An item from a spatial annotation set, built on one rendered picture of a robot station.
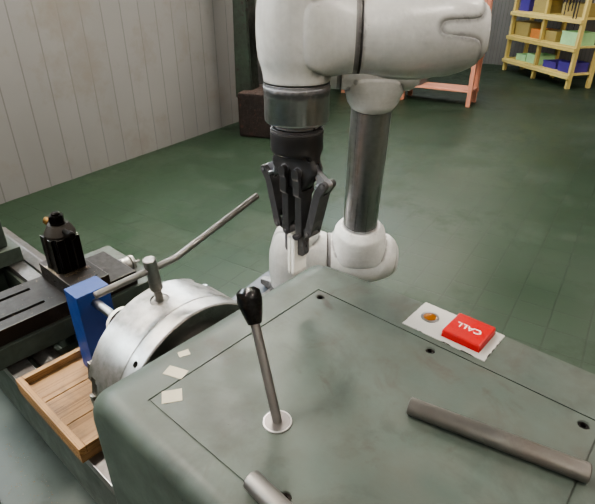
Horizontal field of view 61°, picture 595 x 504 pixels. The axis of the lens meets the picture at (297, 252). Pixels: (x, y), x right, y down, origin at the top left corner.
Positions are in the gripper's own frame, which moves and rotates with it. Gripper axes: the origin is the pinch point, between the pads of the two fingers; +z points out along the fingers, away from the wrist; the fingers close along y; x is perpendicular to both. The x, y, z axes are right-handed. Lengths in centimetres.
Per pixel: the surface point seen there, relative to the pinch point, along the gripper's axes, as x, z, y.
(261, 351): 19.5, 1.4, -11.5
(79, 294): 15, 24, 52
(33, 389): 29, 44, 55
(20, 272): 6, 48, 117
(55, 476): 29, 81, 62
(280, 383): 16.0, 9.4, -11.2
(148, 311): 16.6, 11.8, 19.2
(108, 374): 25.8, 19.3, 18.8
